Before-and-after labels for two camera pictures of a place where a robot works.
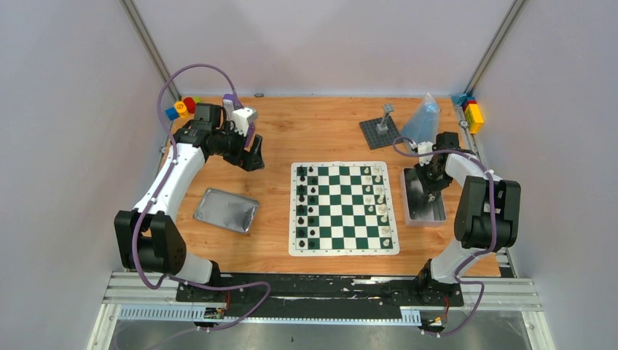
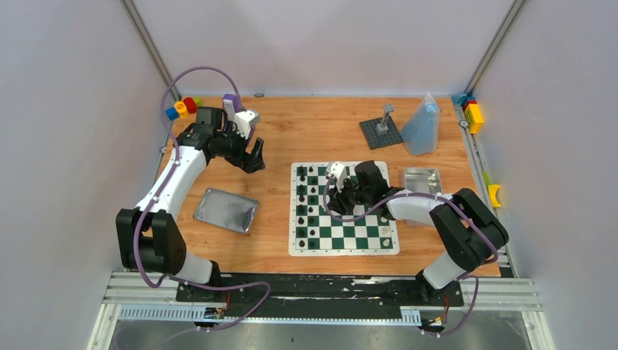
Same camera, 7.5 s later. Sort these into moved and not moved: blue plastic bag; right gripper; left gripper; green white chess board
Moved: right gripper
Not moved: left gripper; green white chess board; blue plastic bag
